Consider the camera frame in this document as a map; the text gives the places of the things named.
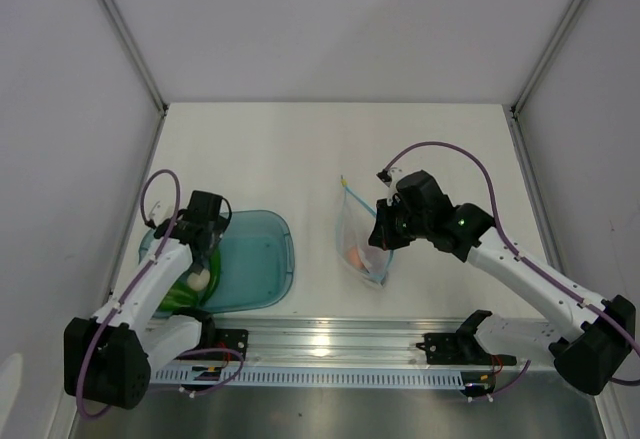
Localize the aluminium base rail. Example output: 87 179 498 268
144 316 541 371

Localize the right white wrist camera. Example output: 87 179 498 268
376 166 404 189

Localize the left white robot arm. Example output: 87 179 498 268
63 191 232 409

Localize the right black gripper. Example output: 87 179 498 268
369 197 431 251

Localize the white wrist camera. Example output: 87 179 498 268
145 201 171 229
376 166 404 189

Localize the aluminium frame post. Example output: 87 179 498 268
97 0 168 115
509 0 614 115

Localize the right aluminium frame post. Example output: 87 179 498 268
509 0 614 115

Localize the left aluminium frame post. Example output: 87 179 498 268
97 0 168 115

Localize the clear zip top bag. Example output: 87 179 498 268
335 176 394 288

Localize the blue plastic tray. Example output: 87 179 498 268
154 210 295 318

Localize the green bell pepper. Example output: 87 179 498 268
157 282 199 312

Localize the brown egg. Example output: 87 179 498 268
346 247 364 269

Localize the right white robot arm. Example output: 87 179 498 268
369 167 636 396

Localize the green chili pepper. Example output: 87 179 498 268
199 248 221 306

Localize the white slotted cable duct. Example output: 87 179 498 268
150 365 465 390

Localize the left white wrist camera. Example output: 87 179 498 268
145 201 171 229

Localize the purple eggplant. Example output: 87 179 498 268
359 245 393 284

